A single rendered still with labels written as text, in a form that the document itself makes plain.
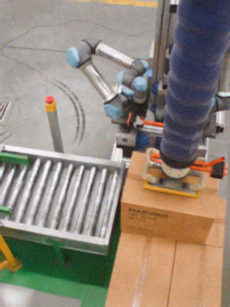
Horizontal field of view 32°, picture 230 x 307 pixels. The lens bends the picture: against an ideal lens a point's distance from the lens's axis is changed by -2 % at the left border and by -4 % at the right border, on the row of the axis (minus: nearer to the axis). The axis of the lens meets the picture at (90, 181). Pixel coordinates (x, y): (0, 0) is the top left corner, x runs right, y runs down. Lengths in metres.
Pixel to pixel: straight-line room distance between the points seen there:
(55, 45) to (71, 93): 0.88
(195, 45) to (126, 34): 3.59
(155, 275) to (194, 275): 0.26
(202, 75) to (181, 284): 1.49
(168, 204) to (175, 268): 0.49
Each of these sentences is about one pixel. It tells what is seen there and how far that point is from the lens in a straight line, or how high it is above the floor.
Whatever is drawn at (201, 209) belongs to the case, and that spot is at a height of 0.94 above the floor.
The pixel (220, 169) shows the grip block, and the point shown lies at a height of 1.20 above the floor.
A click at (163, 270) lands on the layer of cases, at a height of 0.54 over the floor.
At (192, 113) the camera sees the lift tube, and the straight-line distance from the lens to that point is 1.97.
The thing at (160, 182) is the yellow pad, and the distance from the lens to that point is 2.48.
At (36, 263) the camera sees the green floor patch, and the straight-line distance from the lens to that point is 3.46.
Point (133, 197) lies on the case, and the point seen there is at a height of 0.94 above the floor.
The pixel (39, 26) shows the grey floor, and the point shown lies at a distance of 5.52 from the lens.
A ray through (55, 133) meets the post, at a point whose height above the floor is 0.67.
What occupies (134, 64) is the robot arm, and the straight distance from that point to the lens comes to 2.52.
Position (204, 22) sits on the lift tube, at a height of 2.23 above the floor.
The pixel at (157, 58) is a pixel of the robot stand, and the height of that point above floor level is 1.42.
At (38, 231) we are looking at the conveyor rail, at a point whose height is 0.59.
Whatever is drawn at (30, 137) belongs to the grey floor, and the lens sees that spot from 4.17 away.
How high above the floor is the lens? 3.17
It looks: 57 degrees down
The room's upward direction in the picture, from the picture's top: 6 degrees counter-clockwise
